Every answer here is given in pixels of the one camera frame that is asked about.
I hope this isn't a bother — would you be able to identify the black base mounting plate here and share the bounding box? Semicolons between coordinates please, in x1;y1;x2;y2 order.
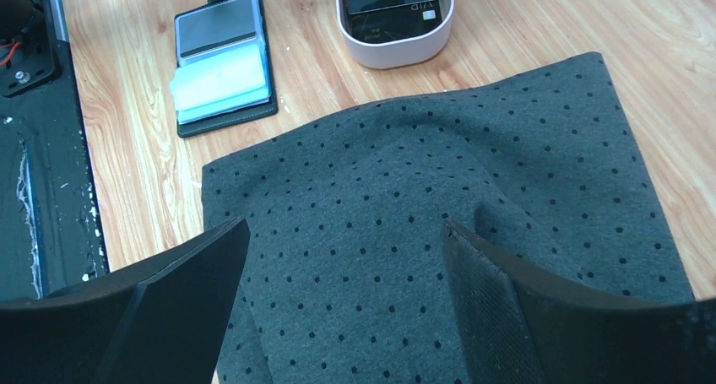
1;0;108;300

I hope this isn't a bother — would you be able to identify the black leather card holder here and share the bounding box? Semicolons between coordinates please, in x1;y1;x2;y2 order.
170;0;279;138

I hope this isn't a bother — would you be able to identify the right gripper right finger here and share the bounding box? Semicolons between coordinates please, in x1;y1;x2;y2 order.
442;220;715;383

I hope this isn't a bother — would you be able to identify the black credit card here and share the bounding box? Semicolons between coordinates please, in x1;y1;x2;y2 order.
175;0;258;59

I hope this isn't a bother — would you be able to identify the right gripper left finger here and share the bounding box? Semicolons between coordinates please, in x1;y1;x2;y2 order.
1;219;250;383

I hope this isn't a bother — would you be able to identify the dark grey dotted cloth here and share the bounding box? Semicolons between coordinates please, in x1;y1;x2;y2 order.
202;52;693;383

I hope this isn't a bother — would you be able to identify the pink oval tray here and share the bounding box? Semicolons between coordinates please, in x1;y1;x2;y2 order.
335;0;455;69

